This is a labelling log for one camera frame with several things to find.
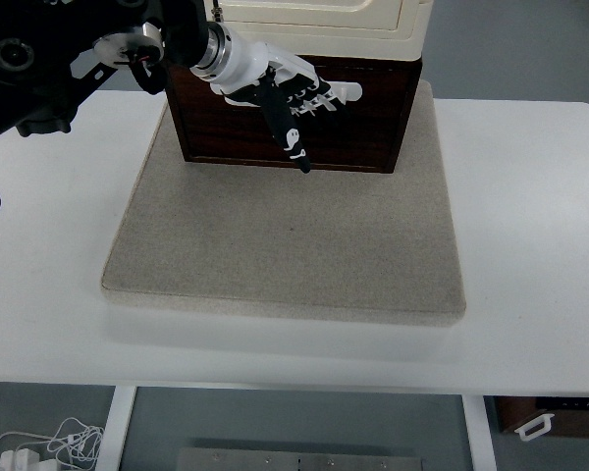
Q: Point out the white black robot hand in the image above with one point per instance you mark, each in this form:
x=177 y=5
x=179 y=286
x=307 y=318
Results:
x=233 y=64

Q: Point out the dark wooden drawer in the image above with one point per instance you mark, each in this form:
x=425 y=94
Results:
x=368 y=140

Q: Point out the white drawer handle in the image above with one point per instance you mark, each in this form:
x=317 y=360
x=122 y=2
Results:
x=347 y=91

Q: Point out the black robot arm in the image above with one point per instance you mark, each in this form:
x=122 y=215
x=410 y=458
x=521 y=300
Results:
x=54 y=54

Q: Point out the cream cabinet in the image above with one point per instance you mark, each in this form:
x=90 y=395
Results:
x=368 y=29

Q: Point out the spare wooden drawer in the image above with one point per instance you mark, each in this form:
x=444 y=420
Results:
x=530 y=417

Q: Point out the beige foam pad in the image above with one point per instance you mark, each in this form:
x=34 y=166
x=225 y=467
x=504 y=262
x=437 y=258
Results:
x=274 y=242

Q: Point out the grey metal plate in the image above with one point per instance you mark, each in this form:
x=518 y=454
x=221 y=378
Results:
x=202 y=458

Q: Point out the white power adapter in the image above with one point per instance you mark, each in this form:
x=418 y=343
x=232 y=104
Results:
x=19 y=460

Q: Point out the spare white handle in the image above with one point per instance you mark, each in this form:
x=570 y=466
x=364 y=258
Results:
x=535 y=428

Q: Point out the white table frame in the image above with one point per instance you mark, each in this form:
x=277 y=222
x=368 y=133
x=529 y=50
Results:
x=122 y=405

